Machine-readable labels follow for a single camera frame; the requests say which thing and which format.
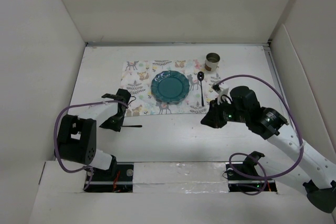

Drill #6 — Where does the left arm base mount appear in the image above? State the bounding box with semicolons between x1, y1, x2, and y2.
84;163;134;193

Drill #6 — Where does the black spoon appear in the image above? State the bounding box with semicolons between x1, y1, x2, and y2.
197;71;205;106

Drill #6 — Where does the teal ceramic plate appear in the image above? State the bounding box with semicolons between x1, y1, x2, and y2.
151;70;190;103

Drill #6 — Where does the patterned cloth placemat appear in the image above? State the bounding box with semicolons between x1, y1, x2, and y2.
120;58;224;117

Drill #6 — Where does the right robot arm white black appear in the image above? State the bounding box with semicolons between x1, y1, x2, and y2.
201;84;335;213

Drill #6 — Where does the black fork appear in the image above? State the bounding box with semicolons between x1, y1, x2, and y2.
122;125;142;128

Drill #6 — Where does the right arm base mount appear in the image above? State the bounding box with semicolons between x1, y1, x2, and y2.
222;162;278;194

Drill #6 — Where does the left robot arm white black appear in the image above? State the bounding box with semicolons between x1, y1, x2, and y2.
54;89;131;180

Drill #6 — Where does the white brown metal cup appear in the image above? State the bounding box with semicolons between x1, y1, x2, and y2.
204;52;221;72

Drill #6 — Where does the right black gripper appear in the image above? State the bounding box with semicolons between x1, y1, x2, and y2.
200;97;248;129

